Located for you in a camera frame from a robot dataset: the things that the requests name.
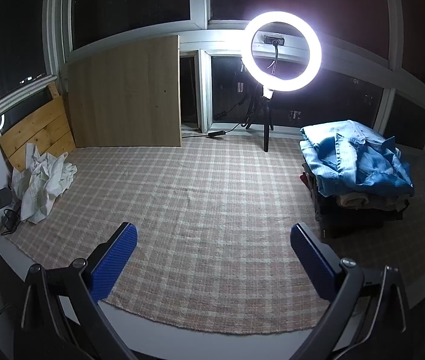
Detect white window frame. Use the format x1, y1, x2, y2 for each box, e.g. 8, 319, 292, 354
0, 0, 425, 136

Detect light laminate wooden board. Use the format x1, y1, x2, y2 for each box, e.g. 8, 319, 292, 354
66, 35, 182, 149

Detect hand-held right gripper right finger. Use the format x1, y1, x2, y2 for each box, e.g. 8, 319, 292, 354
290, 222, 410, 360

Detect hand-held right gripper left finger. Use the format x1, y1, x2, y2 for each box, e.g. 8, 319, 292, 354
19, 222, 140, 360

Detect white shirt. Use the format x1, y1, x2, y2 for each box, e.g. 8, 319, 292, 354
12, 142, 78, 224

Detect pine plank panel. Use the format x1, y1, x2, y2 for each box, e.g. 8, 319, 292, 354
0, 82, 76, 173

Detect black cable with inline controller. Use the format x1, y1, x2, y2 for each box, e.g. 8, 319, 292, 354
182, 97, 262, 138

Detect white ring light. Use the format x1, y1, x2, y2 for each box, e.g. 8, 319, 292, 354
244, 10, 322, 92

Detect pink plaid mat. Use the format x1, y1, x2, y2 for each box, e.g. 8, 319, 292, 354
0, 135, 425, 336

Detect blue denim jacket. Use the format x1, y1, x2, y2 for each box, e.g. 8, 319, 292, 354
300, 120, 415, 197

